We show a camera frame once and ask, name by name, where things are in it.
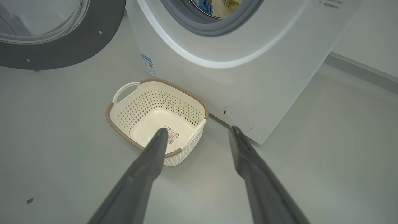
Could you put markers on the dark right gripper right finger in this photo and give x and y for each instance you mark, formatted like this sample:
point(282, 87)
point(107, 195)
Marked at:
point(264, 193)

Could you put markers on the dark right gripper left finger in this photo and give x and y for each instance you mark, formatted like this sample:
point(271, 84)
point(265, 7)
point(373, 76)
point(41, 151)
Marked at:
point(133, 193)

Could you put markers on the black round glass washer door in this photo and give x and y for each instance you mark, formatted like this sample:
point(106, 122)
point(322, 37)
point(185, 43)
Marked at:
point(77, 46)

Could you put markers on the cream garment with carrot print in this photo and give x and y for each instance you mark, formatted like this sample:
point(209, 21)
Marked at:
point(228, 6)

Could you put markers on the printed basket bottom sticker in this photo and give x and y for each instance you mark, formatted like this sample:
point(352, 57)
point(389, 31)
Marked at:
point(173, 137)

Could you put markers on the cream perforated laundry basket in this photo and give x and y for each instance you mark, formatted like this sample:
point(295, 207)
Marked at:
point(149, 102)

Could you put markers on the white front-load washing machine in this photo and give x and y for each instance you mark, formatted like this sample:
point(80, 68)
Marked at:
point(264, 77)

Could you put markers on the round filter cover panel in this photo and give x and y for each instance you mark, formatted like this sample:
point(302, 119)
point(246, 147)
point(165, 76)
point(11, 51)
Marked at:
point(239, 116)

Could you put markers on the small dark floor tag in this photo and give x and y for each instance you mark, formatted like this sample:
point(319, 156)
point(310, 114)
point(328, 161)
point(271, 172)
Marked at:
point(30, 201)

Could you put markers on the blue energy label sticker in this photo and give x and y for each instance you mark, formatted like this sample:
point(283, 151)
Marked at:
point(148, 65)

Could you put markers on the grey skirting board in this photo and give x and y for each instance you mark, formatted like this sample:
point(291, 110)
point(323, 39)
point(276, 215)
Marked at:
point(367, 73)

